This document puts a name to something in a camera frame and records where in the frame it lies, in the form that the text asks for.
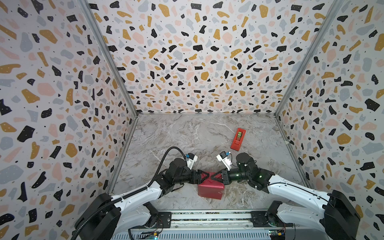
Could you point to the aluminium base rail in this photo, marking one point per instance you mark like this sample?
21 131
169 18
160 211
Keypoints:
219 225

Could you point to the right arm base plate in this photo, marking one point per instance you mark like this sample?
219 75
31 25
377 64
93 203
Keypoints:
267 218

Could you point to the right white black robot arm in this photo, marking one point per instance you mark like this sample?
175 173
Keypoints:
331 213

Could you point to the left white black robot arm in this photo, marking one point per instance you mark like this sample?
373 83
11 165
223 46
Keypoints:
109 215

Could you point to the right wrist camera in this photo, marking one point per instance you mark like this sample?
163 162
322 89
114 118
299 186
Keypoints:
226 159

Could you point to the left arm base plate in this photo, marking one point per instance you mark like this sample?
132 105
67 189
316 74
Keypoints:
150 217

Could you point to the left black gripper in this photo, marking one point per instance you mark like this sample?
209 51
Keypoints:
197 180

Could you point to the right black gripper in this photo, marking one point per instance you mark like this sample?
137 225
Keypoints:
225 176

